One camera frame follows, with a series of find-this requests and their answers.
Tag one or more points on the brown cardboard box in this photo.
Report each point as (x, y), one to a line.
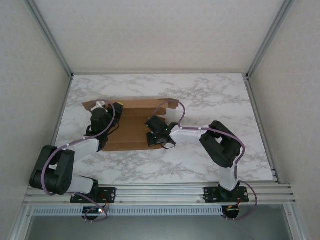
(135, 130)

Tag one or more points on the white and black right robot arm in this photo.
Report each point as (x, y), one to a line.
(217, 147)

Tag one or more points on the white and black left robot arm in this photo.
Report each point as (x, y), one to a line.
(60, 170)

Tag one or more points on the small circuit board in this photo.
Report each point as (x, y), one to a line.
(92, 211)
(231, 212)

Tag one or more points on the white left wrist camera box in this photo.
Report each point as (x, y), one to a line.
(97, 105)

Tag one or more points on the aluminium table edge rail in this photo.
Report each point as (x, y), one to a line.
(160, 73)

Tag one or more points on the aluminium mounting rail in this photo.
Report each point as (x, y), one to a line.
(160, 193)

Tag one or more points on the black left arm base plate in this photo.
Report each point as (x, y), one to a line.
(110, 193)

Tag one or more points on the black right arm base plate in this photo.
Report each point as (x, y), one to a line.
(211, 195)

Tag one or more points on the short aluminium frame post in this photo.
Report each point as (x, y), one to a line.
(295, 222)
(21, 222)

